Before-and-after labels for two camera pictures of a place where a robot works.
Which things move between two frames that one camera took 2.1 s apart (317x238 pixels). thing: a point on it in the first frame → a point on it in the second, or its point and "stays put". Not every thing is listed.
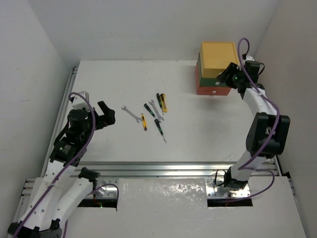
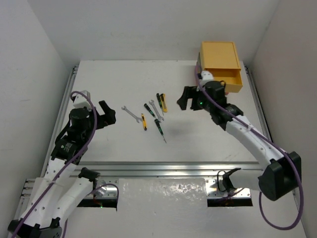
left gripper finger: [105, 108] stays put
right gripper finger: [222, 77] → [187, 94]
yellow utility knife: [163, 102] stays put
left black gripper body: [99, 119] stays put
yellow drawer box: [216, 57] stays put
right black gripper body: [234, 76] → [199, 100]
